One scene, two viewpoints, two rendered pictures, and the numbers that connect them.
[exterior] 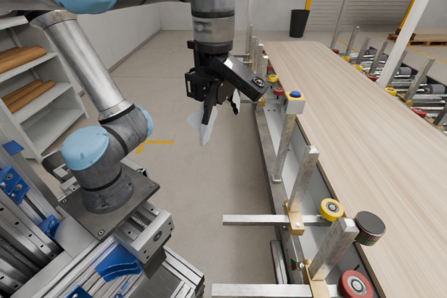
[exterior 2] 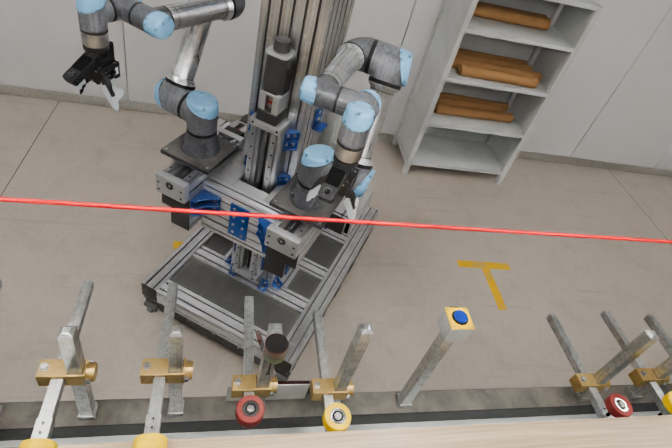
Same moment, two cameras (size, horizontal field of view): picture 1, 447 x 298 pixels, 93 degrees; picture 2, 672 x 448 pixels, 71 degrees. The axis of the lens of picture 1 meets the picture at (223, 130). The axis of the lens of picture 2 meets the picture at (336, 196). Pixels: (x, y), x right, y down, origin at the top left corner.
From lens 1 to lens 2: 1.16 m
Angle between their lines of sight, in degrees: 54
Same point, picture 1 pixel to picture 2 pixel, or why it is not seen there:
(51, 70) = (526, 106)
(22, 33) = (546, 53)
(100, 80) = not seen: hidden behind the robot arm
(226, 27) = (339, 152)
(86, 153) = (308, 157)
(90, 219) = (284, 193)
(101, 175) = (304, 176)
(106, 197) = (296, 191)
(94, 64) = not seen: hidden behind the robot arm
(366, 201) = not seen: outside the picture
